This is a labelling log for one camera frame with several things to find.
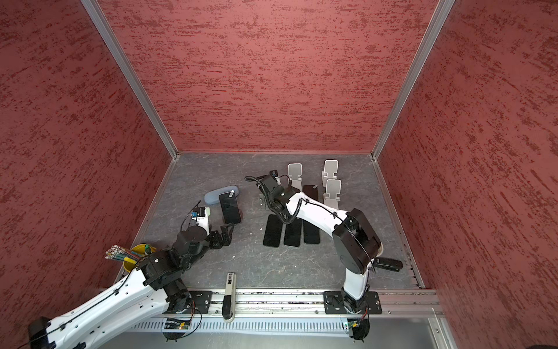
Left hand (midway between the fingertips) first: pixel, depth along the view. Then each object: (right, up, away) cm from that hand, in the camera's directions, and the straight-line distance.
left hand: (223, 230), depth 78 cm
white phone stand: (+45, +23, +26) cm, 57 cm away
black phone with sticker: (+36, +12, +28) cm, 47 cm away
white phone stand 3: (+28, +21, +26) cm, 43 cm away
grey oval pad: (-12, +10, +23) cm, 27 cm away
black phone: (+17, -6, +14) cm, 23 cm away
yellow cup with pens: (-30, -7, -6) cm, 31 cm away
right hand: (+18, +9, +11) cm, 23 cm away
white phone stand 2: (+45, +14, +19) cm, 51 cm away
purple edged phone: (-1, +6, +12) cm, 13 cm away
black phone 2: (+34, -5, +12) cm, 37 cm away
